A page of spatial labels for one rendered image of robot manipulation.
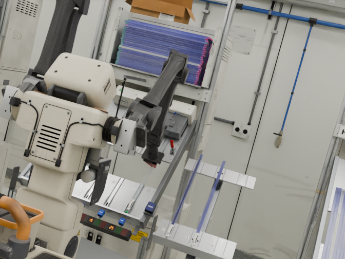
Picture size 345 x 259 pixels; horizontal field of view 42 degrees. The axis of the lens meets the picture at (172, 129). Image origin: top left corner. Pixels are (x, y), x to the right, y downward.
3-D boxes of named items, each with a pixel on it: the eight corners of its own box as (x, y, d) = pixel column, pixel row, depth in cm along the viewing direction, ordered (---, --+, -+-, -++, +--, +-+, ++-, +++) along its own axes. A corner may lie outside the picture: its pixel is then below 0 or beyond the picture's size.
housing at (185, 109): (191, 132, 255) (191, 115, 245) (114, 110, 268) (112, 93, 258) (196, 123, 260) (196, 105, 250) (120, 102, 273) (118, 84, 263)
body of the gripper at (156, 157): (146, 149, 230) (145, 141, 224) (165, 155, 227) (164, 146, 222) (141, 159, 226) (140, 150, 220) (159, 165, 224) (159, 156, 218)
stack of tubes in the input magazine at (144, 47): (196, 85, 244) (209, 36, 241) (113, 63, 258) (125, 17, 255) (202, 86, 256) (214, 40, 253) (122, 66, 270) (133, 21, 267)
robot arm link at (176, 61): (172, 40, 185) (194, 50, 184) (166, 65, 196) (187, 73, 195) (126, 110, 156) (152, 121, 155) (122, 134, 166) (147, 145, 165)
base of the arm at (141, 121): (111, 119, 149) (145, 129, 146) (121, 106, 155) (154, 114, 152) (112, 139, 155) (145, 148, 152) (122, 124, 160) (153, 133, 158)
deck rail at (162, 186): (144, 229, 211) (143, 222, 207) (140, 228, 212) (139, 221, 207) (197, 127, 256) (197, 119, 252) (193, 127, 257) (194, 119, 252)
